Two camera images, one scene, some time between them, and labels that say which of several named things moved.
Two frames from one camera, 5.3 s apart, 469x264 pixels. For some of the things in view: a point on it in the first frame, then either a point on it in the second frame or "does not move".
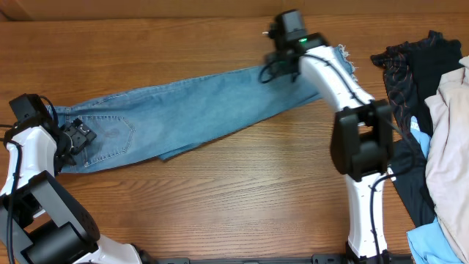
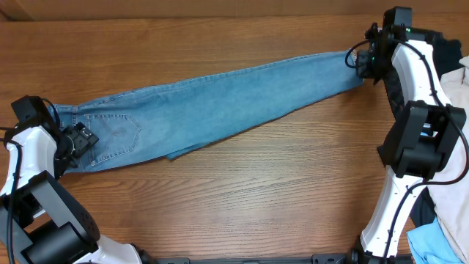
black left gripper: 80,134 does not move
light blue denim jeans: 148,126 does not move
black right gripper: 275,64 -> 362,70
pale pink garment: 447,171 does not move
